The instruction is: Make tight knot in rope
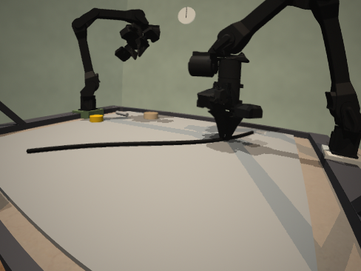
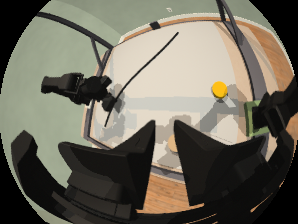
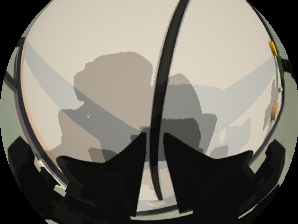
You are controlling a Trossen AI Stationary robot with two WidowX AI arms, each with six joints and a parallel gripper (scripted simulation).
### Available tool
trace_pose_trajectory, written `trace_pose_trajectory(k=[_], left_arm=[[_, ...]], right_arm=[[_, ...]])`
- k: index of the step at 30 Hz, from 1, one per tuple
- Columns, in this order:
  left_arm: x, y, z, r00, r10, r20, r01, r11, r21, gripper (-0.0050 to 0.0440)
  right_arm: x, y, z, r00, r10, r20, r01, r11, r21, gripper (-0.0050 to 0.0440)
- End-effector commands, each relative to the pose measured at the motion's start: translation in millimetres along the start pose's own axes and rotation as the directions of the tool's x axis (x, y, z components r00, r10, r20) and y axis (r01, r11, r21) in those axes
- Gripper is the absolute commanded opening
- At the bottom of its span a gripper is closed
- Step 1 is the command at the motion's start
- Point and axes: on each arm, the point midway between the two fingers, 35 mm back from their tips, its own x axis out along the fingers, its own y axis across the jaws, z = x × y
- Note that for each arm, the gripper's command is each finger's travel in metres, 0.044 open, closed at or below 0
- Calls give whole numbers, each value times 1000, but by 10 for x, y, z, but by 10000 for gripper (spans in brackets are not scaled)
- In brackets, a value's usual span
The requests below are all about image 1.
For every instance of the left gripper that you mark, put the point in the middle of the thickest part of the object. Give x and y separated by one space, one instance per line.
134 44

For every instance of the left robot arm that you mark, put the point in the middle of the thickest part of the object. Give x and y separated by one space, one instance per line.
135 17

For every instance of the black knotted rope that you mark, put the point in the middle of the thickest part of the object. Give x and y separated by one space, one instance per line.
133 143

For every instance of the tan wooden disc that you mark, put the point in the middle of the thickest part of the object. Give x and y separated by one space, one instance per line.
150 116

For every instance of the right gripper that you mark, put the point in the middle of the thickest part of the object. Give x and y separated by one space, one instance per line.
227 121

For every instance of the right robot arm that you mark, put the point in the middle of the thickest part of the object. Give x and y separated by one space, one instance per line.
342 100

